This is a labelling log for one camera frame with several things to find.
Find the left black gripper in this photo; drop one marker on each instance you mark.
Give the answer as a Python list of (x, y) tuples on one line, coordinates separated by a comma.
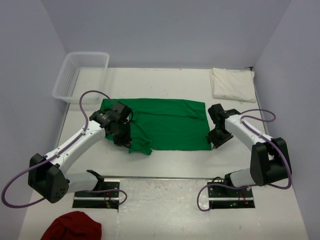
[(126, 141)]

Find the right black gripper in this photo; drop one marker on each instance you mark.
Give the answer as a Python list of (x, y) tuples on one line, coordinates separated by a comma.
[(211, 138)]

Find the green t shirt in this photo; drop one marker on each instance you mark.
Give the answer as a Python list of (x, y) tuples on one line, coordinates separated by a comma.
[(165, 124)]

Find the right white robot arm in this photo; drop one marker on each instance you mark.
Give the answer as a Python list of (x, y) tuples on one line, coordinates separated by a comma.
[(269, 160)]

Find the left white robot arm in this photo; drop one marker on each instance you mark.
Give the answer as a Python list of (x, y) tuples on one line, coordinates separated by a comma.
[(49, 173)]

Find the folded white t shirt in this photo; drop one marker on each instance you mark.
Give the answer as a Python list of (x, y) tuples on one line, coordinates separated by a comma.
[(230, 84)]

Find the white plastic basket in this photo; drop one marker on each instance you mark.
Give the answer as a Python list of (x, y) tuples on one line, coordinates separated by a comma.
[(80, 72)]

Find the red t shirt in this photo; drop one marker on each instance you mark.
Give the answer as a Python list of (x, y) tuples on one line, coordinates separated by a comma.
[(74, 225)]

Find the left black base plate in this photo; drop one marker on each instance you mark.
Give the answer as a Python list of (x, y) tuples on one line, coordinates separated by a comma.
[(102, 200)]

